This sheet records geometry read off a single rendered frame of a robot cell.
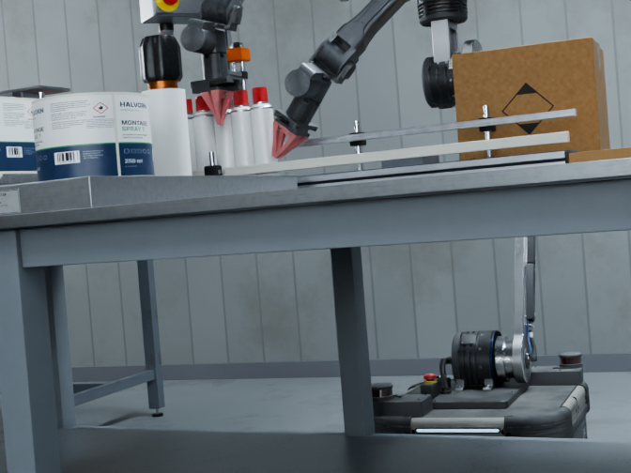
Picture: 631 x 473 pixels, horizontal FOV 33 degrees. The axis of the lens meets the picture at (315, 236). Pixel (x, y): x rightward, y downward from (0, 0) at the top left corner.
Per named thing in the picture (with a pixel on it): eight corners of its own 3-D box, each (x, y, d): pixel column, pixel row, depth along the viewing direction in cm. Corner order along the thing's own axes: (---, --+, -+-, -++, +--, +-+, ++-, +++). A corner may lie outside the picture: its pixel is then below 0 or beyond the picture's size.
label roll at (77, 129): (23, 189, 189) (15, 107, 188) (127, 183, 200) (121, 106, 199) (62, 181, 172) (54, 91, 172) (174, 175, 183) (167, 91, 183)
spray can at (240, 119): (231, 183, 237) (224, 91, 237) (242, 182, 242) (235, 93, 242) (253, 180, 235) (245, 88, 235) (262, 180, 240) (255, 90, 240)
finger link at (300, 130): (254, 147, 232) (275, 111, 229) (270, 149, 238) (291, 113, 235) (278, 164, 229) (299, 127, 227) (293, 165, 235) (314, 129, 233)
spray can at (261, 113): (251, 181, 236) (242, 88, 235) (268, 179, 240) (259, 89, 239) (268, 179, 233) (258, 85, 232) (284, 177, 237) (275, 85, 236)
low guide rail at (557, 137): (115, 188, 251) (114, 179, 251) (117, 188, 252) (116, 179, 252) (568, 142, 202) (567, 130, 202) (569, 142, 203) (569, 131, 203)
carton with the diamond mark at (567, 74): (460, 177, 232) (451, 54, 232) (482, 178, 255) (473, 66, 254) (602, 165, 222) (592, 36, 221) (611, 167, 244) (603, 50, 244)
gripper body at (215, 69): (229, 83, 229) (225, 50, 229) (190, 90, 234) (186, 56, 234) (244, 85, 235) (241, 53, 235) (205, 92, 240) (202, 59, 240)
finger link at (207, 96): (231, 121, 229) (226, 78, 229) (203, 126, 233) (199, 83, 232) (247, 123, 236) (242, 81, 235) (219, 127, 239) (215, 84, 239)
